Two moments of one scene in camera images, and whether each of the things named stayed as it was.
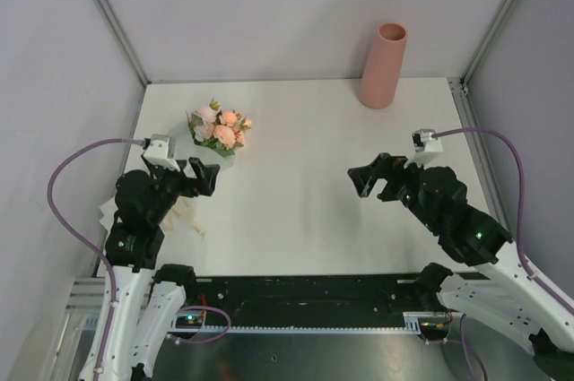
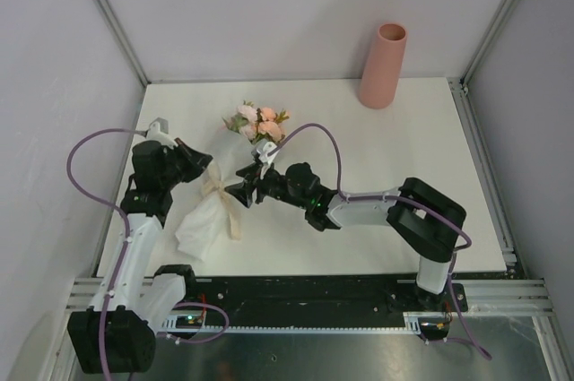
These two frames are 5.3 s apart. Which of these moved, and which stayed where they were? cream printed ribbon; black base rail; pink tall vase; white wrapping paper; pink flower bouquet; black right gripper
Moved: pink flower bouquet; white wrapping paper; black right gripper; cream printed ribbon
Stayed: pink tall vase; black base rail
